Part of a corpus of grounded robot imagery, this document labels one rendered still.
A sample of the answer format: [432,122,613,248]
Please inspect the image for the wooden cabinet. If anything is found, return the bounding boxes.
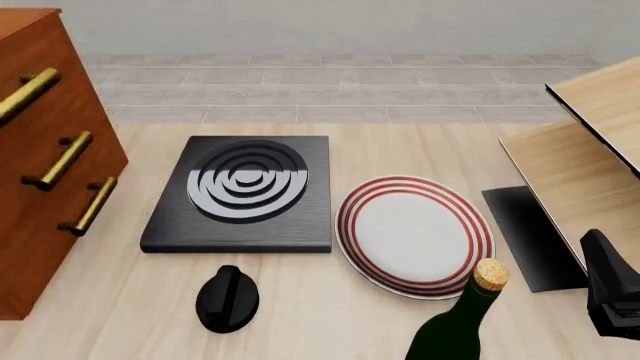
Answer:
[0,7,130,321]

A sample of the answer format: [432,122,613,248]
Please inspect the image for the pale wooden rack, black base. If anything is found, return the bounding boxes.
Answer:
[481,55,640,294]

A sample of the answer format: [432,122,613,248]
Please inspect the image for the white plate with red rings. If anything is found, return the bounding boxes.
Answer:
[334,174,498,301]

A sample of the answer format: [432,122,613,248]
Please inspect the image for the brass drawer handle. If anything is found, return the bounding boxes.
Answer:
[0,67,63,124]
[20,130,95,193]
[57,176,119,238]

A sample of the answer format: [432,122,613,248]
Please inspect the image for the round black stove knob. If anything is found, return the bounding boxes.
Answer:
[195,264,262,335]

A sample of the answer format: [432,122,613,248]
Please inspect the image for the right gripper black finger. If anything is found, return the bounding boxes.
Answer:
[579,228,640,306]

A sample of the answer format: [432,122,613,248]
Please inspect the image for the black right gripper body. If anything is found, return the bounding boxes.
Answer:
[586,294,640,337]

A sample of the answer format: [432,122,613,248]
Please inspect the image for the dark green corked bottle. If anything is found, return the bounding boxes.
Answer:
[404,257,512,360]

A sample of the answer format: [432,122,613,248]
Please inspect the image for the flat black stove plate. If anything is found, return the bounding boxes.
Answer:
[140,135,333,255]

